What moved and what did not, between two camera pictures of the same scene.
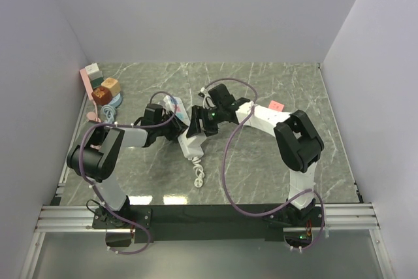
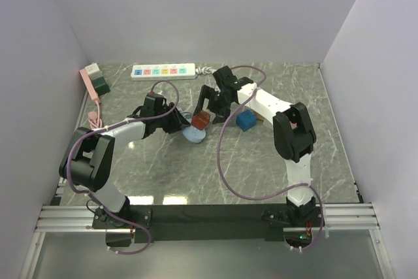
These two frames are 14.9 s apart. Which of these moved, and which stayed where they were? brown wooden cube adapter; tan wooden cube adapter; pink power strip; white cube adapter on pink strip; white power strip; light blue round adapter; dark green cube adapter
Moved: brown wooden cube adapter; light blue round adapter; white power strip; tan wooden cube adapter
Stayed: dark green cube adapter; white cube adapter on pink strip; pink power strip
